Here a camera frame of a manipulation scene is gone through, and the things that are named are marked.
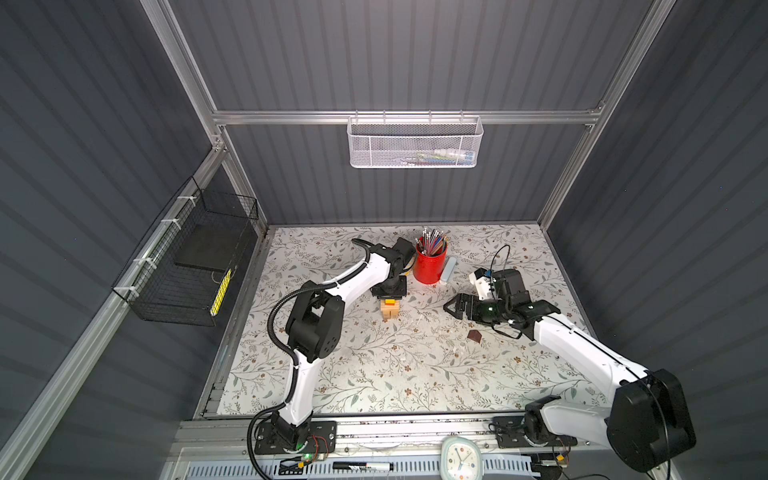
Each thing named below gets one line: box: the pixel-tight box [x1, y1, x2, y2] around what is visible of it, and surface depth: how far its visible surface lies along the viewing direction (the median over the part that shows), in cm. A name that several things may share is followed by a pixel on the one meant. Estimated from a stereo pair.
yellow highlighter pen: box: [210, 268, 232, 317], surface depth 70 cm
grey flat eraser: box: [442, 256, 457, 282], surface depth 105 cm
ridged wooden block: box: [380, 299, 400, 319], surface depth 95 cm
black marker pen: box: [332, 461, 394, 470], surface depth 71 cm
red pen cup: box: [413, 236, 447, 285], surface depth 100 cm
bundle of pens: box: [415, 228, 451, 256], surface depth 99 cm
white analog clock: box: [440, 435, 484, 480], surface depth 69 cm
